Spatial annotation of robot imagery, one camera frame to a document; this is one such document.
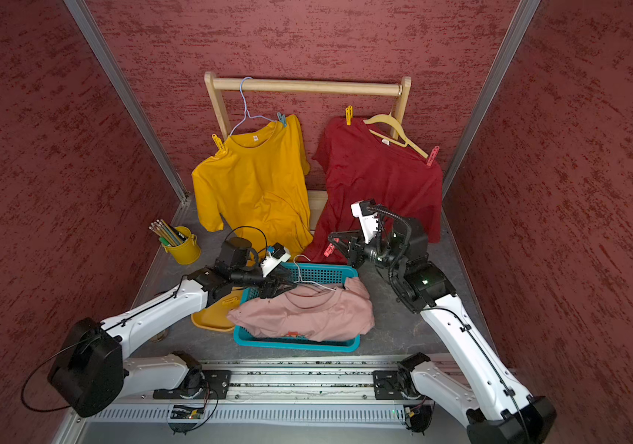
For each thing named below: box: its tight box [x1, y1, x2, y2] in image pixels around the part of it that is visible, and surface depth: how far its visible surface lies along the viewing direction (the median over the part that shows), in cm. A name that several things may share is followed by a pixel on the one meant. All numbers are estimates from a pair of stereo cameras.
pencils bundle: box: [148, 218, 188, 247], surface depth 92 cm
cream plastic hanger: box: [362, 111, 429, 160], surface depth 78 cm
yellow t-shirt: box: [192, 115, 313, 262], surface depth 93 cm
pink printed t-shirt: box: [225, 276, 376, 343], surface depth 78 cm
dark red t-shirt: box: [304, 116, 444, 265], surface depth 88 cm
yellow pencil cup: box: [162, 225, 201, 266], surface depth 97 cm
